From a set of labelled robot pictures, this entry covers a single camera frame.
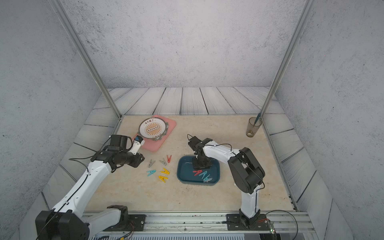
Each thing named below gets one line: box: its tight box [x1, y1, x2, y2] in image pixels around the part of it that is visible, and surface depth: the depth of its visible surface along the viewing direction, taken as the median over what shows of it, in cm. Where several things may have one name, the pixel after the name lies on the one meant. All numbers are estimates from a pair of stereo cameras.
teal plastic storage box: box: [176, 155, 221, 186], surface depth 90 cm
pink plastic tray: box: [133, 115, 177, 153], surface depth 109 cm
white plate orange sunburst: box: [138, 117, 167, 139], surface depth 113 cm
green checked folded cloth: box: [151, 122, 169, 141], surface depth 109 cm
